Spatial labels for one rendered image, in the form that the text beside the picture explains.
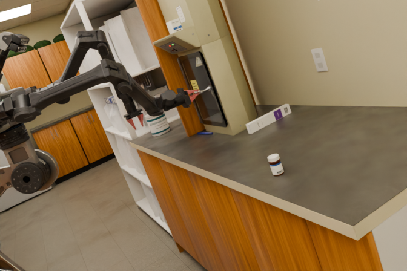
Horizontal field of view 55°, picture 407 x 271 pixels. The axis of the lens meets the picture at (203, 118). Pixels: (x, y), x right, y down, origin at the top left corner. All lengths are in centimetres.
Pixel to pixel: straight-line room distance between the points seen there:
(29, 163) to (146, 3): 102
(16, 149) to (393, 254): 153
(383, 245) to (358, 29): 94
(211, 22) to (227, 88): 33
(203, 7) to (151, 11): 40
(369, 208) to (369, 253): 11
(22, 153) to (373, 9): 159
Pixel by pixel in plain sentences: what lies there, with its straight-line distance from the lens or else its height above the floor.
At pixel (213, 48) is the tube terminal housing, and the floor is 138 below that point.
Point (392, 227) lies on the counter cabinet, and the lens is 108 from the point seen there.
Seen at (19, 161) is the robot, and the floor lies 121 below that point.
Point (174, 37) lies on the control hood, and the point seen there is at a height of 149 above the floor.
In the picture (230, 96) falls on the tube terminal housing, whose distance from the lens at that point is 193.
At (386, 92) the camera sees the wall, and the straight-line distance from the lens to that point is 174.
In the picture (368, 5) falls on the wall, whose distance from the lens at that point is 166.
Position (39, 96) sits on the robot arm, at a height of 145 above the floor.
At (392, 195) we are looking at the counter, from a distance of 107.
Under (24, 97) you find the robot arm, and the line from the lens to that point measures 162.
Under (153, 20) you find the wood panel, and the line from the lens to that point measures 220.
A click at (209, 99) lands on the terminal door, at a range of 197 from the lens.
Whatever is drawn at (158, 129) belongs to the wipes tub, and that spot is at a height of 98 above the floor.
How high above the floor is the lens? 146
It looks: 12 degrees down
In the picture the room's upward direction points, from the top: 20 degrees counter-clockwise
